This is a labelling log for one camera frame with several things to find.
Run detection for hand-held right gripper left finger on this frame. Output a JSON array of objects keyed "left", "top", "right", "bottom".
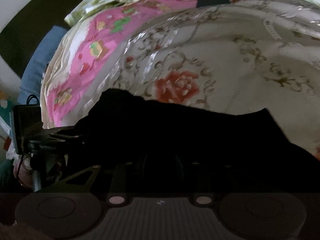
[{"left": 59, "top": 162, "right": 134, "bottom": 205}]

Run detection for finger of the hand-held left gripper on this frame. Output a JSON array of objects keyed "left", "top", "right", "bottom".
[
  {"left": 47, "top": 134, "right": 88, "bottom": 145},
  {"left": 43, "top": 126, "right": 84, "bottom": 135}
]

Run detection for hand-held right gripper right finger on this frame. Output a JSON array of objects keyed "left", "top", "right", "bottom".
[{"left": 191, "top": 161, "right": 260, "bottom": 205}]

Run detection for black pants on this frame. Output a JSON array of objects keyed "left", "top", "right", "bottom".
[{"left": 59, "top": 88, "right": 320, "bottom": 197}]

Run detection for person's left hand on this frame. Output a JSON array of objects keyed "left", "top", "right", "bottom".
[{"left": 13, "top": 159, "right": 35, "bottom": 189}]

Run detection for teal patterned cloth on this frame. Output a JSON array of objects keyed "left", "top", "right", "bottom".
[{"left": 0, "top": 90, "right": 15, "bottom": 160}]

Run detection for blue denim cloth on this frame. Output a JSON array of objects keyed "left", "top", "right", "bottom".
[{"left": 18, "top": 26, "right": 69, "bottom": 104}]

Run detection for pink printed quilt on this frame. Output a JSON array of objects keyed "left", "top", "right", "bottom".
[{"left": 40, "top": 0, "right": 225, "bottom": 130}]

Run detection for dark wooden headboard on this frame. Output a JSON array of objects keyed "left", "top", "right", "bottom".
[{"left": 0, "top": 0, "right": 115, "bottom": 80}]

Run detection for floral satin bedspread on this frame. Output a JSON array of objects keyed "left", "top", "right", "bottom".
[{"left": 111, "top": 0, "right": 320, "bottom": 162}]

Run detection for black phone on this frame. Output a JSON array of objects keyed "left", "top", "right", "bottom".
[{"left": 196, "top": 0, "right": 231, "bottom": 8}]

